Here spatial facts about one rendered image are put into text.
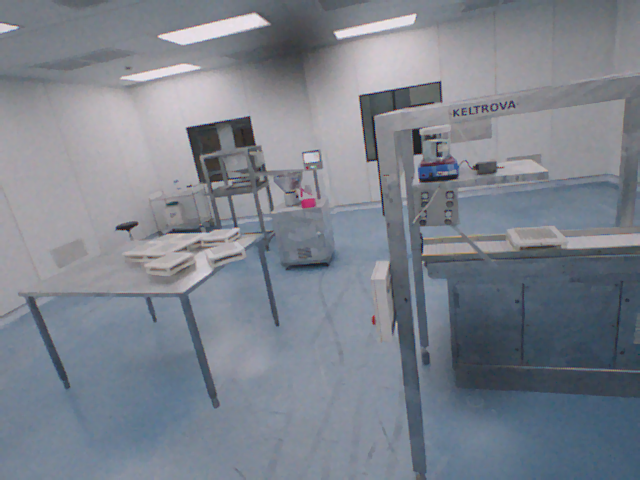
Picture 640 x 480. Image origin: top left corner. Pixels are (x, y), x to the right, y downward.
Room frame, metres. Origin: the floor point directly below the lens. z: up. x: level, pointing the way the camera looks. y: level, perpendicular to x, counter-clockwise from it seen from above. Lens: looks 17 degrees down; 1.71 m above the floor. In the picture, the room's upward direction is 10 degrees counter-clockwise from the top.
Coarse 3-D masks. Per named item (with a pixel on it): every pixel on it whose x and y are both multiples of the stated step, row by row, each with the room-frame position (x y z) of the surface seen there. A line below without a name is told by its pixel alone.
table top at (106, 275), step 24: (240, 240) 3.00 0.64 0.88; (96, 264) 3.01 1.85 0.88; (120, 264) 2.89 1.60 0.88; (144, 264) 2.78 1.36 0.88; (192, 264) 2.58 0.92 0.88; (48, 288) 2.59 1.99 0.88; (72, 288) 2.50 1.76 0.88; (96, 288) 2.41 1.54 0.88; (120, 288) 2.33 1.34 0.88; (144, 288) 2.26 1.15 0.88; (168, 288) 2.19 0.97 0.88; (192, 288) 2.17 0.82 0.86
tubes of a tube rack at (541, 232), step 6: (522, 228) 1.97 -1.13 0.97; (534, 228) 1.94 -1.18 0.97; (540, 228) 1.92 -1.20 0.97; (546, 228) 1.92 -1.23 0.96; (522, 234) 1.88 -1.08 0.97; (528, 234) 1.88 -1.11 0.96; (534, 234) 1.85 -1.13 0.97; (540, 234) 1.84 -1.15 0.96; (546, 234) 1.82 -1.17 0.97; (552, 234) 1.81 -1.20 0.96; (522, 240) 1.82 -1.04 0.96; (534, 246) 1.80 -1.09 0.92; (540, 246) 1.79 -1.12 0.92; (546, 246) 1.80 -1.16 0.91; (552, 246) 1.77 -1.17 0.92
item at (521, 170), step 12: (468, 168) 2.09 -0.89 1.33; (504, 168) 1.92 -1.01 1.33; (516, 168) 1.87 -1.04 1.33; (528, 168) 1.83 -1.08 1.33; (540, 168) 1.78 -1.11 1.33; (432, 180) 1.92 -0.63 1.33; (444, 180) 1.87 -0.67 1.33; (456, 180) 1.83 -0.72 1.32; (468, 180) 1.81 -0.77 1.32; (480, 180) 1.80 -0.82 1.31; (492, 180) 1.78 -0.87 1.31; (504, 180) 1.76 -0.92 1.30; (516, 180) 1.75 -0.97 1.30; (528, 180) 1.73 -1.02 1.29
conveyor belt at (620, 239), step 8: (576, 240) 1.86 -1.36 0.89; (584, 240) 1.85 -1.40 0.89; (592, 240) 1.83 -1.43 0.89; (600, 240) 1.81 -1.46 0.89; (608, 240) 1.80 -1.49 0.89; (616, 240) 1.78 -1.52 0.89; (624, 240) 1.76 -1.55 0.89; (632, 240) 1.75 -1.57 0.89; (424, 248) 2.13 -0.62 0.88; (432, 248) 2.10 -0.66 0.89; (440, 248) 2.07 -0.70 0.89; (448, 248) 2.05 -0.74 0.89; (456, 248) 2.03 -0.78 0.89; (464, 248) 2.01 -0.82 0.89; (472, 248) 1.99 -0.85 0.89; (480, 248) 1.98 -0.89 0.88; (488, 248) 1.95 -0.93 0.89; (496, 248) 1.94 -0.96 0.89; (504, 248) 1.92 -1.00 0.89; (520, 256) 1.78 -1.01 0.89; (528, 256) 1.77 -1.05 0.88; (536, 256) 1.76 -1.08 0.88
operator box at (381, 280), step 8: (376, 264) 1.34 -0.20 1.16; (384, 264) 1.33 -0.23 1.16; (376, 272) 1.27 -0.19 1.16; (384, 272) 1.26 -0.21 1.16; (376, 280) 1.21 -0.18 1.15; (384, 280) 1.21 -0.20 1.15; (392, 280) 1.36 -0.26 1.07; (376, 288) 1.21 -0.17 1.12; (384, 288) 1.21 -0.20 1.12; (392, 288) 1.33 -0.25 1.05; (376, 296) 1.22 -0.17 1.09; (384, 296) 1.21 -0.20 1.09; (392, 296) 1.32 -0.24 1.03; (376, 304) 1.22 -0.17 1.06; (384, 304) 1.21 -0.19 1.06; (392, 304) 1.30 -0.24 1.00; (376, 312) 1.22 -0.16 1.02; (384, 312) 1.21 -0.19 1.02; (392, 312) 1.28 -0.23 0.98; (376, 320) 1.22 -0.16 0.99; (384, 320) 1.21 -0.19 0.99; (392, 320) 1.25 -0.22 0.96; (384, 328) 1.21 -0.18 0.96; (392, 328) 1.21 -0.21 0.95; (384, 336) 1.21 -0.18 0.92; (392, 336) 1.22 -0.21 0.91
